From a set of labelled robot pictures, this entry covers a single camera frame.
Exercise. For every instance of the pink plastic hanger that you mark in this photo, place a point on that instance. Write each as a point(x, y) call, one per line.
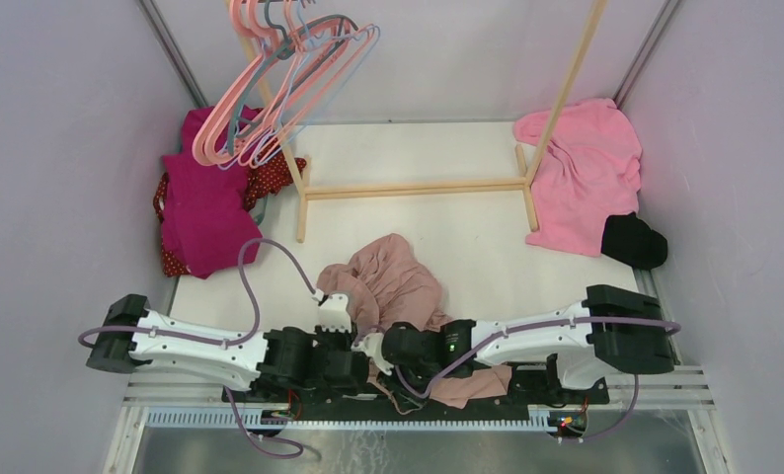
point(225, 136)

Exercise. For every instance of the wooden clothes rack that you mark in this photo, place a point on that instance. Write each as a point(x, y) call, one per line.
point(528, 168)

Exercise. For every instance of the light blue hanger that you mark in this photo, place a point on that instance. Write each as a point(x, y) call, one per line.
point(345, 46)

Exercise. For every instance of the pink towel garment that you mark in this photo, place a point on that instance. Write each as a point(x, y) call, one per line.
point(589, 171)

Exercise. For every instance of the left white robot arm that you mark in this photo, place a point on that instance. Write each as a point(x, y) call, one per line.
point(135, 338)

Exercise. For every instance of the black cloth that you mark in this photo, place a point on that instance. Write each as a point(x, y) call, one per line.
point(631, 241)

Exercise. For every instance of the grey teal hanger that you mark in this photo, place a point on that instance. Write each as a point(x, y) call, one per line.
point(268, 65)

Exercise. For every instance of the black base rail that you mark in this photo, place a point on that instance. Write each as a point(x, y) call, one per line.
point(366, 405)

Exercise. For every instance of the white slotted cable duct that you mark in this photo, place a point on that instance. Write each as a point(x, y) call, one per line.
point(256, 419)

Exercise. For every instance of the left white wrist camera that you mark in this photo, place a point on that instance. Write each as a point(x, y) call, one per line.
point(333, 311)

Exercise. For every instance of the magenta garment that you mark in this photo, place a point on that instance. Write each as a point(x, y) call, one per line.
point(204, 211)

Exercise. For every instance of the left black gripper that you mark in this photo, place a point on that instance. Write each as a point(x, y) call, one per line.
point(321, 335)

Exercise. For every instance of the red polka dot garment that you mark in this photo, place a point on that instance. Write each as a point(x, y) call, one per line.
point(262, 182)

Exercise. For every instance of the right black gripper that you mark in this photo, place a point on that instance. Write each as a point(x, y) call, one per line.
point(405, 400)

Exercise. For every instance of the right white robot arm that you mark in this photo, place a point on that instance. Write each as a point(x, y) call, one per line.
point(610, 331)

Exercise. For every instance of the dusty pink skirt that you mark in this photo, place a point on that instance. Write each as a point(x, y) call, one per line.
point(386, 284)

